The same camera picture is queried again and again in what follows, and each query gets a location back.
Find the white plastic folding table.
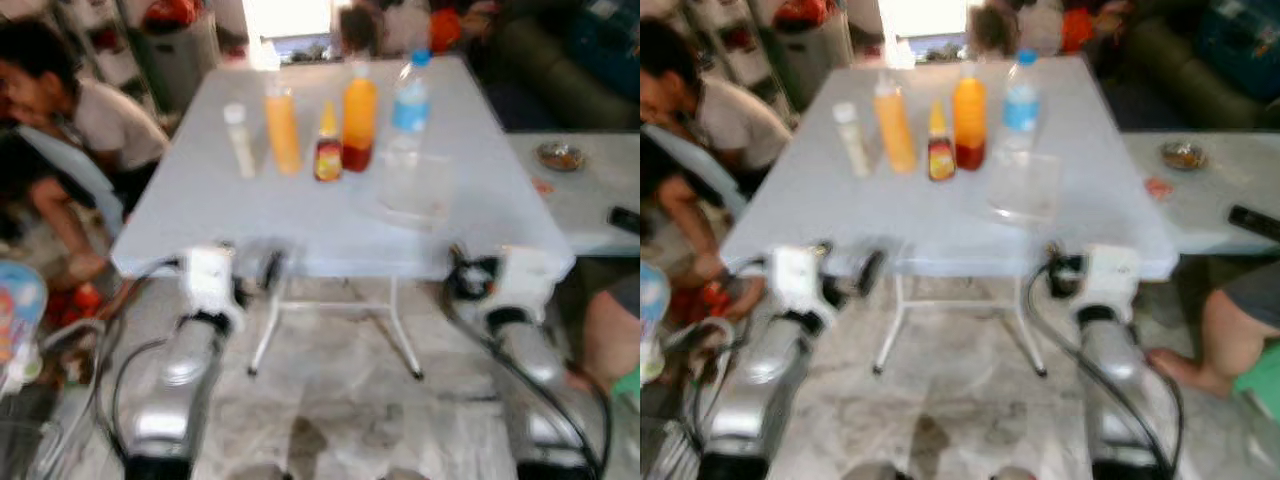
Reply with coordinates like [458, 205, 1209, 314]
[110, 55, 576, 381]
[720, 55, 1181, 379]

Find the clear plastic container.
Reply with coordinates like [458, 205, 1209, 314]
[985, 148, 1063, 223]
[378, 150, 456, 229]

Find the small white bottle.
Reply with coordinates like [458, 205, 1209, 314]
[222, 102, 257, 181]
[832, 100, 869, 181]

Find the red toy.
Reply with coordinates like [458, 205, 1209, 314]
[690, 280, 746, 321]
[45, 283, 101, 326]

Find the honey bottle red label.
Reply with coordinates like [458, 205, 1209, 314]
[926, 98, 958, 183]
[313, 100, 344, 183]

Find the orange squeeze bottle white nozzle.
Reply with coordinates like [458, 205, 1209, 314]
[262, 72, 303, 178]

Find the bare leg of person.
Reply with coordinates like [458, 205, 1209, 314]
[565, 270, 641, 396]
[1145, 262, 1280, 399]

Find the grey side table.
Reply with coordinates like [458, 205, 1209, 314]
[505, 130, 641, 259]
[1120, 130, 1280, 256]

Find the small metal bowl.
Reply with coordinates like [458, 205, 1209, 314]
[1160, 140, 1208, 171]
[536, 140, 586, 172]

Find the light blue plastic chair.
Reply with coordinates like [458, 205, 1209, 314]
[15, 125, 126, 241]
[640, 125, 751, 251]

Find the child in grey shirt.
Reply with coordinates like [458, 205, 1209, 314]
[0, 20, 171, 291]
[640, 20, 791, 291]

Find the amber juice bottle white cap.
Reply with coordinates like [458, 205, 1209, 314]
[341, 62, 379, 173]
[951, 62, 989, 171]

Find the clear water bottle blue label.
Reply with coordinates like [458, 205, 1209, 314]
[385, 50, 433, 166]
[1000, 48, 1041, 161]

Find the baby bouncer lion print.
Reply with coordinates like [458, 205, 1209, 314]
[0, 260, 49, 396]
[640, 262, 673, 386]

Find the grey trash bin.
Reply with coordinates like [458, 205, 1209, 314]
[140, 10, 223, 106]
[790, 10, 859, 106]

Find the dark green sofa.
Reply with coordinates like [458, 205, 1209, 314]
[1130, 15, 1280, 131]
[490, 10, 641, 131]

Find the white plastic drawer unit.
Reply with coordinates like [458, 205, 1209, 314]
[690, 0, 781, 91]
[55, 0, 141, 91]

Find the red bag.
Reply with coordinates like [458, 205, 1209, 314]
[145, 0, 199, 31]
[775, 0, 836, 31]

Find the orange cloth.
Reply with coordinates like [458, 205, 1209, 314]
[430, 5, 469, 53]
[1060, 5, 1101, 53]

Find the white cloth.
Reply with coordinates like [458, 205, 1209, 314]
[1010, 0, 1063, 56]
[378, 0, 433, 56]

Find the purple chair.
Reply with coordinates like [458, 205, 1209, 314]
[335, 0, 381, 56]
[965, 0, 1011, 56]

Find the blue bag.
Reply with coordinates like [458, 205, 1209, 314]
[1195, 0, 1280, 101]
[570, 0, 641, 96]

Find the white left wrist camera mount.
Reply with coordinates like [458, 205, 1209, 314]
[772, 246, 829, 319]
[183, 246, 238, 319]

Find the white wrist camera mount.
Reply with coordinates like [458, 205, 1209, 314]
[183, 246, 238, 319]
[490, 246, 556, 321]
[1078, 244, 1143, 321]
[772, 246, 829, 319]

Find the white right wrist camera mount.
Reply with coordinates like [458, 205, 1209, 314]
[490, 246, 556, 321]
[1078, 244, 1143, 321]

